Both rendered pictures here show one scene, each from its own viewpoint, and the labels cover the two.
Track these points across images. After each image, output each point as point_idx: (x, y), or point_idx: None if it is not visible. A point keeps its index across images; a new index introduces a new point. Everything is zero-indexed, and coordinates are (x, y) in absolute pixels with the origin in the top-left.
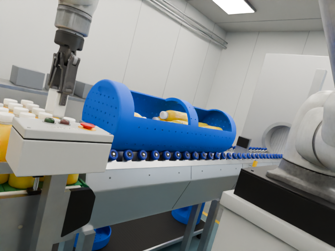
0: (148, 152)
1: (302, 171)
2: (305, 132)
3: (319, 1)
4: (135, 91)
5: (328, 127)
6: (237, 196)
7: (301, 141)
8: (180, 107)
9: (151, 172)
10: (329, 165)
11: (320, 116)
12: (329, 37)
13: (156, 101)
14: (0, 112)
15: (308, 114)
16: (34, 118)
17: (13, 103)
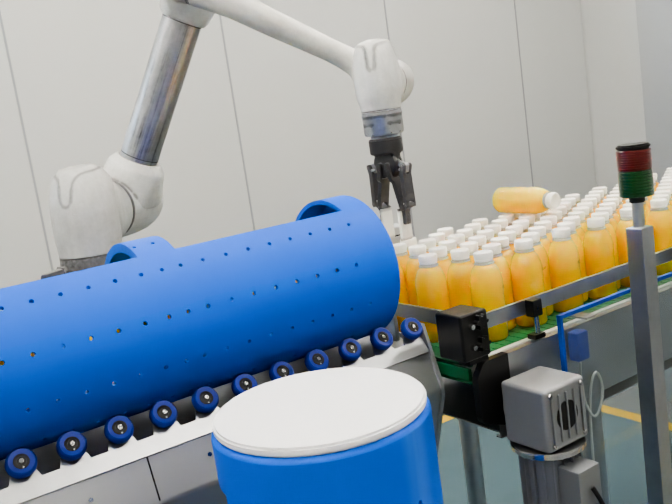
0: (223, 400)
1: None
2: (126, 209)
3: (173, 98)
4: (280, 225)
5: (155, 193)
6: None
7: (126, 220)
8: (89, 287)
9: None
10: (140, 226)
11: (123, 190)
12: (167, 126)
13: (202, 260)
14: (441, 233)
15: (118, 192)
16: (395, 227)
17: (472, 242)
